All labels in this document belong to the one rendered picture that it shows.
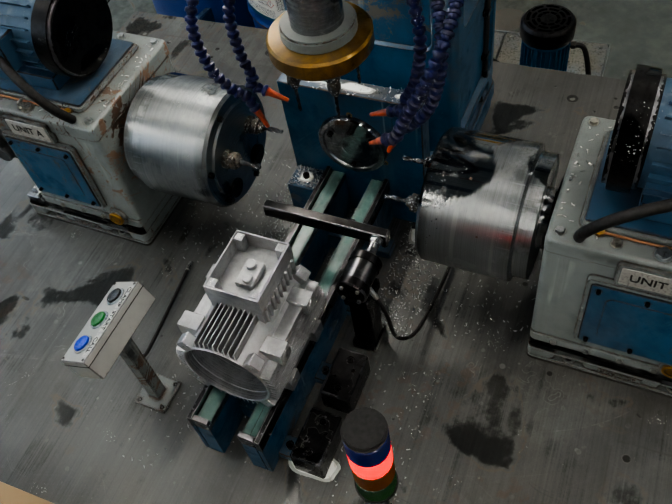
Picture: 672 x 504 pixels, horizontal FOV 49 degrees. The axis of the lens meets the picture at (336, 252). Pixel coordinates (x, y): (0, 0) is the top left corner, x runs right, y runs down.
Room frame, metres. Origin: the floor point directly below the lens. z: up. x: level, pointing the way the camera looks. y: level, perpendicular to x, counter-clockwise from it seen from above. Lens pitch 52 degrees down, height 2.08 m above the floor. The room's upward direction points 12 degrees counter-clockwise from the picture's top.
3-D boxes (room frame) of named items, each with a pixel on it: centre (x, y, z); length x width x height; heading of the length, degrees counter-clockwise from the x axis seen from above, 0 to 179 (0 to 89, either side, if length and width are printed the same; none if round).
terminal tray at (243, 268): (0.73, 0.14, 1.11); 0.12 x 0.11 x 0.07; 148
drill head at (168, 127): (1.19, 0.27, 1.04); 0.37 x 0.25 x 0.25; 57
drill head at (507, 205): (0.82, -0.31, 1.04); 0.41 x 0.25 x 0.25; 57
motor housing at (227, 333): (0.70, 0.17, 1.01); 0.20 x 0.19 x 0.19; 148
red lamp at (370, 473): (0.39, 0.01, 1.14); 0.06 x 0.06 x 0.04
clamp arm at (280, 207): (0.90, 0.01, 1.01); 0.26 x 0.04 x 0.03; 57
